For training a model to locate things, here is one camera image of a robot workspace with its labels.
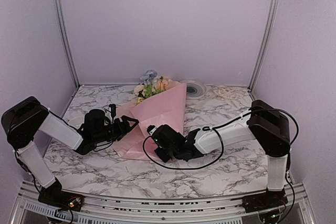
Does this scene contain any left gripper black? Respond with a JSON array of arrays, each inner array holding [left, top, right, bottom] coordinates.
[[93, 115, 139, 144]]

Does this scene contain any yellow fake flower bunch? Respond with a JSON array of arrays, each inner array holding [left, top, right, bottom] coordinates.
[[136, 97, 144, 105]]

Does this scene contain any pink wrapping paper sheet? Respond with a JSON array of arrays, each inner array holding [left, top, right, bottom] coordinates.
[[112, 81, 187, 161]]

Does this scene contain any pink rose fake flower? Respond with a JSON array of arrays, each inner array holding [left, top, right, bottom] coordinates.
[[133, 76, 172, 99]]

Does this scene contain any blue white fake flower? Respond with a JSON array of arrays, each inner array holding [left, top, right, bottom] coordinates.
[[140, 70, 158, 97]]

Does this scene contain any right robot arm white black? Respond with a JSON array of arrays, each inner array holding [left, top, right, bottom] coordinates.
[[146, 100, 291, 207]]

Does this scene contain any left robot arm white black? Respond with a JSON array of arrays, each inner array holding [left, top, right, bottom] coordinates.
[[1, 96, 139, 206]]

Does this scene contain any orange white bowl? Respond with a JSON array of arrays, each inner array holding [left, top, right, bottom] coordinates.
[[68, 116, 85, 129]]

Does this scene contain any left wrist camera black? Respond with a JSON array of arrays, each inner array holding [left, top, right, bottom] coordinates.
[[104, 103, 117, 120]]

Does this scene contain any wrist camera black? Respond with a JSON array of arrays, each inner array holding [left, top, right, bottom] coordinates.
[[146, 125, 158, 136], [104, 103, 117, 120]]

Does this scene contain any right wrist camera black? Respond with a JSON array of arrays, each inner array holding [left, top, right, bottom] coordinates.
[[146, 125, 158, 136]]

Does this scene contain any beige rope bundle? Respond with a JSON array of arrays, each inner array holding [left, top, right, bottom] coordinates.
[[209, 84, 253, 103]]

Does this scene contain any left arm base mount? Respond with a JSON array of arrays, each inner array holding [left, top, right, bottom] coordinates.
[[38, 190, 84, 211]]

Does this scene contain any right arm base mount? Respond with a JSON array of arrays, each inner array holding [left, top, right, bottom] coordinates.
[[242, 189, 288, 213]]

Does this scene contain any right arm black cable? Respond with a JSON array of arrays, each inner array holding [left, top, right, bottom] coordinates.
[[143, 107, 300, 170]]

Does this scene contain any aluminium front rail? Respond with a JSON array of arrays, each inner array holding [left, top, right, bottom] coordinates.
[[10, 182, 316, 224]]

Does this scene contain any left aluminium frame post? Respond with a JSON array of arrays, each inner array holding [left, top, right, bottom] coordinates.
[[54, 0, 80, 88]]

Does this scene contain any aluminium frame post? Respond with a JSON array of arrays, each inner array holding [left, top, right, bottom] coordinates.
[[248, 0, 279, 93], [54, 0, 80, 88]]

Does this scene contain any right aluminium frame post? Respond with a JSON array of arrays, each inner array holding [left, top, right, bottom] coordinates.
[[248, 0, 279, 93]]

